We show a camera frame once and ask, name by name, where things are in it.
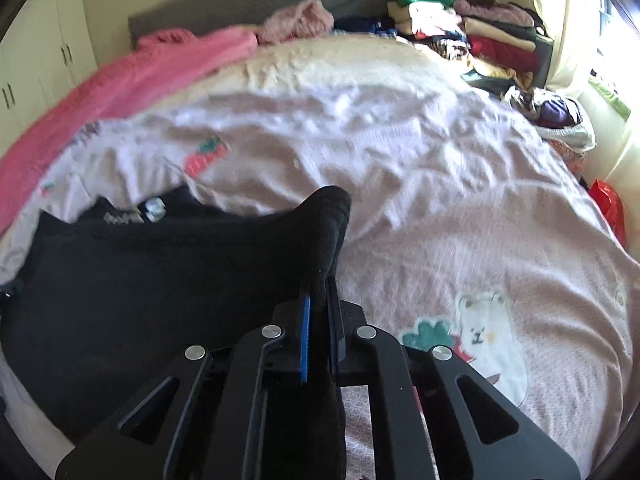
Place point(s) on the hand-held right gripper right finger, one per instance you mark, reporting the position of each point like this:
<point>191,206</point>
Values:
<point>340,330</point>

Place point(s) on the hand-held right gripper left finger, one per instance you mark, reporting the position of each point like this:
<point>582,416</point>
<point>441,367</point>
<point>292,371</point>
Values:
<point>305,340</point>

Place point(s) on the black sweatshirt with orange cuffs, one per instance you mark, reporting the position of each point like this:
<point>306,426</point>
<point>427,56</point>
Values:
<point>150,285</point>

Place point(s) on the dark blue clothes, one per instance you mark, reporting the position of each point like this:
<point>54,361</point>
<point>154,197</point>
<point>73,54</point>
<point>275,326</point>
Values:
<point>365,25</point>

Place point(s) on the white bag of clothes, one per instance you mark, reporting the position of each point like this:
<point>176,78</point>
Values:
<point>560,115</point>

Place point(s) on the pile of folded clothes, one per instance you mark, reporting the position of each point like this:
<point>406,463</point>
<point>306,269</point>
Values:
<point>480,35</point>

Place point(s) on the pale pink strawberry print blanket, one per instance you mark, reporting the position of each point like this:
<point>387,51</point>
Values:
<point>450,210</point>

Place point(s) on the beige bed sheet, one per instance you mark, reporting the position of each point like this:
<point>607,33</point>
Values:
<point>350,65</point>

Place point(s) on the red plastic bag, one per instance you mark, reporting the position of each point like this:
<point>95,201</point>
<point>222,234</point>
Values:
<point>610,210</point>

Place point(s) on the dusty pink fluffy cloth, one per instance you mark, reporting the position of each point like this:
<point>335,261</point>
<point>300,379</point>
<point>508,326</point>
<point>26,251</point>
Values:
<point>300,21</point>

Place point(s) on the pink fleece blanket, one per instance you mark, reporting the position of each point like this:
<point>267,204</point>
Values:
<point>100,90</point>

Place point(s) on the grey bed headboard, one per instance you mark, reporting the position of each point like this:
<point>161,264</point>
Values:
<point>225,0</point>

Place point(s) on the cream wardrobe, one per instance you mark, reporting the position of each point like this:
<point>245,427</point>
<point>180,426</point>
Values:
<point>40,50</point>

